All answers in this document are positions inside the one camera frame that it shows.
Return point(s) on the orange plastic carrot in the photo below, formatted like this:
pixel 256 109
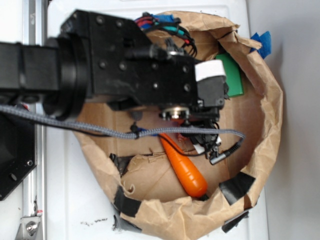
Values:
pixel 187 173

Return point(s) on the metal corner bracket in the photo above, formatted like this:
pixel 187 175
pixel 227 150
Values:
pixel 30 228

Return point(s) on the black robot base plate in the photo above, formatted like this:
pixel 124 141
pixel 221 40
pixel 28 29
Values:
pixel 17 152

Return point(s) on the aluminium frame rail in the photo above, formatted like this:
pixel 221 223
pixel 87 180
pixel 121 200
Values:
pixel 34 32

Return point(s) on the blue tape piece right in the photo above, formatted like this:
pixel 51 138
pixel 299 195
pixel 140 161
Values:
pixel 266 44

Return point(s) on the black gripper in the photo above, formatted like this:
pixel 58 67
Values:
pixel 166 78

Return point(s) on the brown paper bag enclosure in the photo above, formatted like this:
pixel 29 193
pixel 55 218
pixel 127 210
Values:
pixel 138 179

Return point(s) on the green rectangular block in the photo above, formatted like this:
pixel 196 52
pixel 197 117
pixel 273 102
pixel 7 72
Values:
pixel 233 75

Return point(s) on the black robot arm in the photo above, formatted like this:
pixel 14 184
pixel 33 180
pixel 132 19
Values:
pixel 129 65

